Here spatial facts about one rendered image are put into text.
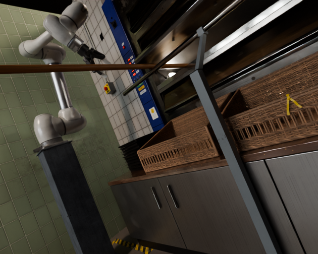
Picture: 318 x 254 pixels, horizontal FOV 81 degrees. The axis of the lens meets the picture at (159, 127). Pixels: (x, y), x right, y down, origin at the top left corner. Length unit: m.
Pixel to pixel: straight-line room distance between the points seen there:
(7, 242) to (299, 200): 1.87
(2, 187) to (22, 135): 0.44
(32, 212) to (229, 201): 1.57
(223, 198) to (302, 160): 0.36
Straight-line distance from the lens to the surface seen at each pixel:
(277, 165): 0.78
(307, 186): 0.80
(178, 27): 1.40
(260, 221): 0.85
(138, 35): 1.83
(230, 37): 1.35
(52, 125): 1.62
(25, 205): 1.96
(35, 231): 1.99
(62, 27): 1.26
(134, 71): 1.82
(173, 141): 1.01
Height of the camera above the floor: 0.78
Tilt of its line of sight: 2 degrees up
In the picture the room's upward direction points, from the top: 23 degrees counter-clockwise
